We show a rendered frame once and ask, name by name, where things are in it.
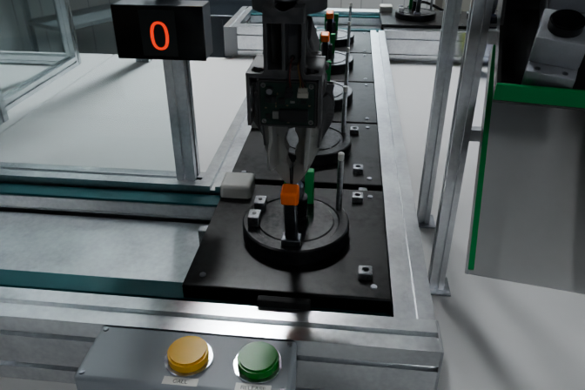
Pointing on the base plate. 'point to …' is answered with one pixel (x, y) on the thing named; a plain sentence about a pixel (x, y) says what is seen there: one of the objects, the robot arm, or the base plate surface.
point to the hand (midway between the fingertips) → (292, 170)
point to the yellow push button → (188, 353)
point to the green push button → (258, 359)
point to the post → (181, 105)
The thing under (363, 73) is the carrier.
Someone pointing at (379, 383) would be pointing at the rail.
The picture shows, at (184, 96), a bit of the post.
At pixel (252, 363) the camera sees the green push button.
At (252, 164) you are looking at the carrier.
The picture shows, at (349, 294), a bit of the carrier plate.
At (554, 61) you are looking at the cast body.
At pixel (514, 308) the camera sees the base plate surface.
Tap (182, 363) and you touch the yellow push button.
